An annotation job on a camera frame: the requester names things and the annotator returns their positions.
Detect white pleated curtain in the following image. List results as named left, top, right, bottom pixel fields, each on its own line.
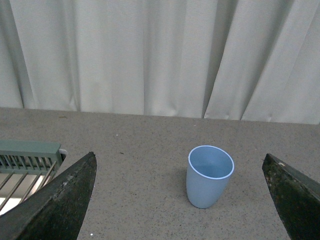
left=0, top=0, right=320, bottom=124

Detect light blue plastic cup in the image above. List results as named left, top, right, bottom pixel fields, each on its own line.
left=186, top=145, right=235, bottom=209

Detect green dish drying rack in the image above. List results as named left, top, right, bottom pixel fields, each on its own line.
left=0, top=140, right=68, bottom=215

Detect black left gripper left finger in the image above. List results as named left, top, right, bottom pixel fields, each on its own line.
left=0, top=152, right=97, bottom=240

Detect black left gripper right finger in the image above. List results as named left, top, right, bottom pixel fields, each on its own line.
left=262, top=153, right=320, bottom=240

